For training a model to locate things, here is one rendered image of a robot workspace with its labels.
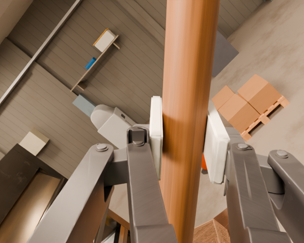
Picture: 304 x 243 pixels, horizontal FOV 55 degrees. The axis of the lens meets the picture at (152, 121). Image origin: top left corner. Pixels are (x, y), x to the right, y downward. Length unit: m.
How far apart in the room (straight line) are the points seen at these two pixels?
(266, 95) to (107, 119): 4.83
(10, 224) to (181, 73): 1.64
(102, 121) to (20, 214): 6.16
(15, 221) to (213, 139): 1.65
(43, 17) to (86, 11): 1.11
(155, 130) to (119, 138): 7.74
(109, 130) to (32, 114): 2.40
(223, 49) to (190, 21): 6.37
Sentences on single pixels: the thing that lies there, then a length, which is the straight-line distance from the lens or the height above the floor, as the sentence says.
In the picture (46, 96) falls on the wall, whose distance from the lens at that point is 8.68.
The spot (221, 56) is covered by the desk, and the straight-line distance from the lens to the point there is 6.55.
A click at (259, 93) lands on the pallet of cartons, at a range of 3.84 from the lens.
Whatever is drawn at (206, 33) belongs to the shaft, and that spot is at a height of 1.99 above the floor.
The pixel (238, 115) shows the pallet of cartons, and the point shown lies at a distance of 3.83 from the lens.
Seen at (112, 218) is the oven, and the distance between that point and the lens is 2.24.
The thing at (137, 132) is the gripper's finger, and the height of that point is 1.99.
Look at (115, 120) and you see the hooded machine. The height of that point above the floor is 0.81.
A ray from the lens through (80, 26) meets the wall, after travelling 8.10.
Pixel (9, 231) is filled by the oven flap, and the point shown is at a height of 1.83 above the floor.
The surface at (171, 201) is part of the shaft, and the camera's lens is 0.21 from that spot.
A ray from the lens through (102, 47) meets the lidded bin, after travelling 7.54.
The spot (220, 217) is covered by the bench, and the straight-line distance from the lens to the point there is 2.46.
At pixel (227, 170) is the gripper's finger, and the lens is 0.17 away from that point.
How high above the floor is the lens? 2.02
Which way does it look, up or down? 15 degrees down
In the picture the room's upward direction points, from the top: 50 degrees counter-clockwise
